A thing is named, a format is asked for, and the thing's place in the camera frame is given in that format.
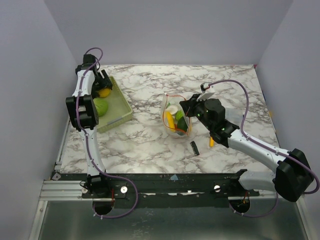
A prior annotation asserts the green plastic basket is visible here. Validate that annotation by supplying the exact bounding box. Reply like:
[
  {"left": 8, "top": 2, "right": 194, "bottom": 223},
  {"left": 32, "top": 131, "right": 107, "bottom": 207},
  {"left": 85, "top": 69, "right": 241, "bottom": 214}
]
[{"left": 97, "top": 76, "right": 133, "bottom": 133}]

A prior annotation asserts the aluminium extrusion rail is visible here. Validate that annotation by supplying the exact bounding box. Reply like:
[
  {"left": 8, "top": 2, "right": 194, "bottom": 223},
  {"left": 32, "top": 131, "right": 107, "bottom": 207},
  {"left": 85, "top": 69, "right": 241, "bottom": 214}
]
[{"left": 39, "top": 177, "right": 305, "bottom": 201}]

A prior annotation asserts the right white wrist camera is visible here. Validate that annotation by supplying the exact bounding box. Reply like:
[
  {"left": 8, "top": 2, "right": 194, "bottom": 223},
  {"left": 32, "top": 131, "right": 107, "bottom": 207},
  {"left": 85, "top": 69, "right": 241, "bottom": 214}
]
[{"left": 196, "top": 82, "right": 214, "bottom": 102}]

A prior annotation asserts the clear zip top bag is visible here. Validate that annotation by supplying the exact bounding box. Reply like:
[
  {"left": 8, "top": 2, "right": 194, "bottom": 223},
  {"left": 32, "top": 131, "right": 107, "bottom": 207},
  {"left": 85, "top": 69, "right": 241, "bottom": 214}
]
[{"left": 160, "top": 93, "right": 192, "bottom": 138}]

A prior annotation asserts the black bit holder strip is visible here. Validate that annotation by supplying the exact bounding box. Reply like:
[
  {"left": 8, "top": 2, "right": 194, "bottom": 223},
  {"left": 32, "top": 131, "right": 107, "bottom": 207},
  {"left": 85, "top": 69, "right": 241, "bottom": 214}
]
[{"left": 190, "top": 141, "right": 200, "bottom": 156}]

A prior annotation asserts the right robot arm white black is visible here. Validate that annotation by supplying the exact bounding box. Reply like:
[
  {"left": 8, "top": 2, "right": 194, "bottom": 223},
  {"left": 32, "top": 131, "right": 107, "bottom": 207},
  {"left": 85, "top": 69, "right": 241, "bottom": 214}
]
[{"left": 179, "top": 93, "right": 315, "bottom": 202}]

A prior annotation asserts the orange toy fruit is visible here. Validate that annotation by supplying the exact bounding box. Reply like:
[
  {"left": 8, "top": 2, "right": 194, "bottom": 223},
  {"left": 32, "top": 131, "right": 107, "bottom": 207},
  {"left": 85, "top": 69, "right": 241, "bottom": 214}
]
[{"left": 98, "top": 88, "right": 112, "bottom": 98}]

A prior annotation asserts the yellow handle screwdriver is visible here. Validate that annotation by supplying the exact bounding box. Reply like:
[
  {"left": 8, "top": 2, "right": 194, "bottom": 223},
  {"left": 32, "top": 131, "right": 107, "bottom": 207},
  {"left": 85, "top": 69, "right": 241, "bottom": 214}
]
[{"left": 209, "top": 137, "right": 215, "bottom": 148}]

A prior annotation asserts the green toy cabbage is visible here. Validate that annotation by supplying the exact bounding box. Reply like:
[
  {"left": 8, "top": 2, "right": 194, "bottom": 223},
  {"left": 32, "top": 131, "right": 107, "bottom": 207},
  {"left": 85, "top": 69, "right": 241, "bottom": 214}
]
[{"left": 93, "top": 98, "right": 109, "bottom": 117}]

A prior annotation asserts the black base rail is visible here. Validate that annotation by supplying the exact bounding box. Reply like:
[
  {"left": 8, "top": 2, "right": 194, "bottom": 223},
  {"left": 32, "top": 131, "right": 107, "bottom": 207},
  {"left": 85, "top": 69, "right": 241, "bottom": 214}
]
[{"left": 80, "top": 171, "right": 259, "bottom": 209}]

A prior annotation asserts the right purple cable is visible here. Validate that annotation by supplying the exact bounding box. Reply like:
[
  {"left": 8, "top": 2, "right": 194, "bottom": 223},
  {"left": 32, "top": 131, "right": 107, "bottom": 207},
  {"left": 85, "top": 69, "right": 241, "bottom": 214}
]
[{"left": 209, "top": 79, "right": 320, "bottom": 219}]

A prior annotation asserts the small yellow toy pepper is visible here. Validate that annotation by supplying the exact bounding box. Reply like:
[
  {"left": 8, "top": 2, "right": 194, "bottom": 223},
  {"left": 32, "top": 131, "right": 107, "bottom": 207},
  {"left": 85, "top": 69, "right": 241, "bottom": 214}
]
[{"left": 166, "top": 111, "right": 175, "bottom": 130}]

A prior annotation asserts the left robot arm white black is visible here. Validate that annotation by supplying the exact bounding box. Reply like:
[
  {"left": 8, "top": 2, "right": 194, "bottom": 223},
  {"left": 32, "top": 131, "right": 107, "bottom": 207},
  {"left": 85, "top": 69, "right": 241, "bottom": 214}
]
[{"left": 65, "top": 52, "right": 113, "bottom": 198}]

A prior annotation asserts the clear plastic screw box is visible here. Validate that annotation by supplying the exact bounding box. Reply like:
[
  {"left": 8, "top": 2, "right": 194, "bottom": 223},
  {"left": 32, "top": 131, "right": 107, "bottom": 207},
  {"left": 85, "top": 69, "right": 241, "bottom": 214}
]
[{"left": 225, "top": 107, "right": 244, "bottom": 126}]

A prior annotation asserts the white toy garlic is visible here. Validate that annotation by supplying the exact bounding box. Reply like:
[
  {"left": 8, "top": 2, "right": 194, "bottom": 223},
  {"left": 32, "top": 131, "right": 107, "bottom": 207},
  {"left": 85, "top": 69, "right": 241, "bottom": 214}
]
[{"left": 166, "top": 105, "right": 179, "bottom": 115}]

